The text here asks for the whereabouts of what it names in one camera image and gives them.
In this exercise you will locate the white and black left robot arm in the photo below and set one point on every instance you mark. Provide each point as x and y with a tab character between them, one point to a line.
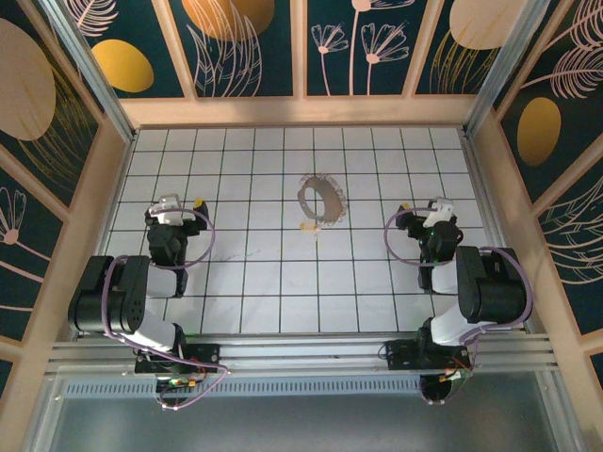
118	296

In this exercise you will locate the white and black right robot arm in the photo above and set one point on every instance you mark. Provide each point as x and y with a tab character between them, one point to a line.
490	287

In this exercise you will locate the slotted metal vent strip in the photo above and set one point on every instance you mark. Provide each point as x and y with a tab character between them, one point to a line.
301	388

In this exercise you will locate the grey metal sheet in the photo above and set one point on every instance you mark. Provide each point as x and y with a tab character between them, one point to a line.
301	424

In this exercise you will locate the aluminium side rail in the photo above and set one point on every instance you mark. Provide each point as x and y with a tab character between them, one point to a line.
123	174
473	160

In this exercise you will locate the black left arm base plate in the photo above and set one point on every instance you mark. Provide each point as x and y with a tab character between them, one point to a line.
207	355

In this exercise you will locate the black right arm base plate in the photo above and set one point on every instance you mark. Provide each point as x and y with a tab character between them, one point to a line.
396	355

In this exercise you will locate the aluminium corner post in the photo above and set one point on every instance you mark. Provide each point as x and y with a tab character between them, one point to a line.
499	70
94	80

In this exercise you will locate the aluminium cross rail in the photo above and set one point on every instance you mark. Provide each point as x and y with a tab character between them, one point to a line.
301	353

